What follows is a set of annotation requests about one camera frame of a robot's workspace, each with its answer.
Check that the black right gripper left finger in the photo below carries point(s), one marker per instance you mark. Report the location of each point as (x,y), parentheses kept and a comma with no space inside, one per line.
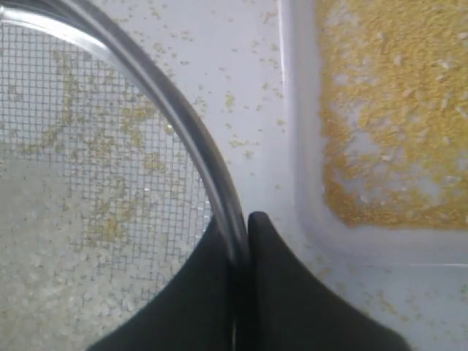
(193,312)

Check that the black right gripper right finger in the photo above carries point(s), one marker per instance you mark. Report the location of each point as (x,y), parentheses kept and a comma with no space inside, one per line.
(290,309)

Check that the round stainless steel sieve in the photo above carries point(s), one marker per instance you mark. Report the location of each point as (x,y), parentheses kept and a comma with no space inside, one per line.
(83,25)

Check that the yellow grain pile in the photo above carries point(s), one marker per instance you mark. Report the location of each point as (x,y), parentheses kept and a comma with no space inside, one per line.
(100,202)

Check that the white plastic tray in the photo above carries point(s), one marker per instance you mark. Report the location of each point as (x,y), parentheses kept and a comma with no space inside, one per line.
(362,245)

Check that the yellow millet in tray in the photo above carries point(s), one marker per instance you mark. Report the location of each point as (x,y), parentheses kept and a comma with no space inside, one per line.
(393,107)

